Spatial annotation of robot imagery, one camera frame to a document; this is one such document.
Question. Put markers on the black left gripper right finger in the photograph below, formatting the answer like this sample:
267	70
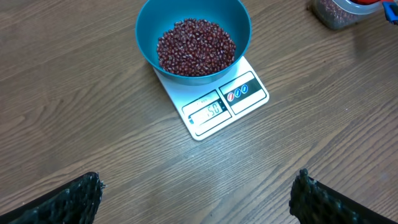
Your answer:
312	202

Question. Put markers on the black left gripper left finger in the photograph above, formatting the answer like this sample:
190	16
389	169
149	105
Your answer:
74	202

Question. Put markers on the red measuring scoop blue handle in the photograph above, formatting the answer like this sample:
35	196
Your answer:
390	8

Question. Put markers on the white digital kitchen scale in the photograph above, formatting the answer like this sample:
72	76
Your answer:
206	109

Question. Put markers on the red beans in bowl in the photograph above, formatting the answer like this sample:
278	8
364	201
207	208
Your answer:
195	48

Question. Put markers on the blue plastic bowl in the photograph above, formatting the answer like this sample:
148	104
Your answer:
158	16

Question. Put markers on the clear plastic food container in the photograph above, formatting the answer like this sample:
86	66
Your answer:
338	14

